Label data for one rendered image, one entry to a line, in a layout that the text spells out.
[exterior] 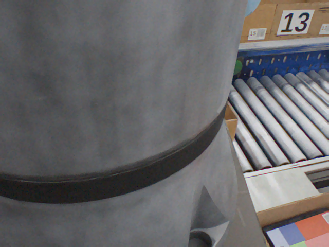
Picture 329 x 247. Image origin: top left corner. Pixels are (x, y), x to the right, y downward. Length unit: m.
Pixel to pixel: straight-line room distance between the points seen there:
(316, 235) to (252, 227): 0.56
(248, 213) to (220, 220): 0.05
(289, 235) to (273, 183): 0.19
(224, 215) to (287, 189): 0.71
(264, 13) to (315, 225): 0.85
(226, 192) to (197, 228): 0.03
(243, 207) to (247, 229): 0.02
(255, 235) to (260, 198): 0.62
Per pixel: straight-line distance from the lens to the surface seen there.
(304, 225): 0.76
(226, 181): 0.16
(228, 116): 0.82
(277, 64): 1.40
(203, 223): 0.16
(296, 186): 0.89
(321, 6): 1.44
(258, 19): 1.27
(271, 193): 0.84
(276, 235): 0.72
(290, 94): 1.28
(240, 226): 0.20
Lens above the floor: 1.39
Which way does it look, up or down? 41 degrees down
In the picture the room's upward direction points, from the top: straight up
